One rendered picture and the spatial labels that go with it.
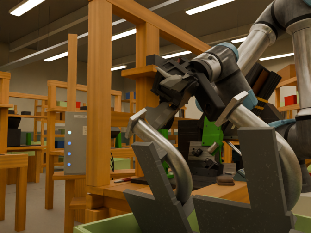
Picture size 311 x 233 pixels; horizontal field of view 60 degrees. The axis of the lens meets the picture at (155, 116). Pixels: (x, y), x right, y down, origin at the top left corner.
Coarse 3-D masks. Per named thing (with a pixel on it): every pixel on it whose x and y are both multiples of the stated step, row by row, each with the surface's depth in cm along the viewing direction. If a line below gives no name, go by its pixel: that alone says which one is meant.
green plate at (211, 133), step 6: (204, 120) 171; (204, 126) 170; (210, 126) 167; (216, 126) 165; (204, 132) 169; (210, 132) 166; (216, 132) 164; (222, 132) 168; (204, 138) 167; (210, 138) 165; (216, 138) 163; (222, 138) 168; (204, 144) 166; (210, 144) 164
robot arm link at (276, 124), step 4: (280, 120) 89; (284, 120) 88; (288, 120) 88; (292, 120) 88; (268, 124) 92; (272, 124) 90; (276, 124) 89; (280, 124) 88; (284, 124) 88; (288, 124) 87; (292, 124) 86; (276, 128) 89; (280, 128) 88; (284, 128) 87; (288, 128) 85; (280, 132) 87; (284, 132) 86; (284, 136) 85
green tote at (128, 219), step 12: (120, 216) 59; (132, 216) 61; (192, 216) 75; (300, 216) 60; (84, 228) 52; (96, 228) 55; (108, 228) 57; (120, 228) 59; (132, 228) 61; (192, 228) 74; (300, 228) 59
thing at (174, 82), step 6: (162, 72) 51; (168, 78) 49; (174, 78) 50; (180, 78) 51; (162, 84) 47; (168, 84) 48; (174, 84) 49; (180, 84) 52; (186, 84) 55; (180, 90) 54
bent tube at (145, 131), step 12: (144, 108) 49; (132, 120) 47; (144, 120) 51; (132, 132) 50; (144, 132) 48; (156, 132) 48; (168, 144) 47; (168, 156) 46; (180, 156) 47; (180, 168) 46; (180, 180) 47; (192, 180) 48; (180, 192) 48
